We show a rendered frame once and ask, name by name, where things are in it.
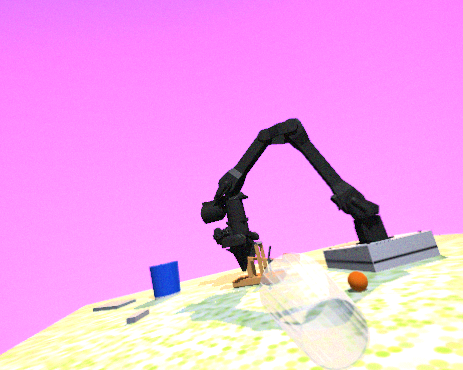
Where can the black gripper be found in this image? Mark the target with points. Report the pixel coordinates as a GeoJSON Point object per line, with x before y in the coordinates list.
{"type": "Point", "coordinates": [241, 243]}

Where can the blue mug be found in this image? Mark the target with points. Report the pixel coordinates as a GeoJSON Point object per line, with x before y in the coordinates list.
{"type": "Point", "coordinates": [165, 280]}

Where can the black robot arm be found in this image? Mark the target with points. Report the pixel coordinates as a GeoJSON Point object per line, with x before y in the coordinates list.
{"type": "Point", "coordinates": [367, 224]}

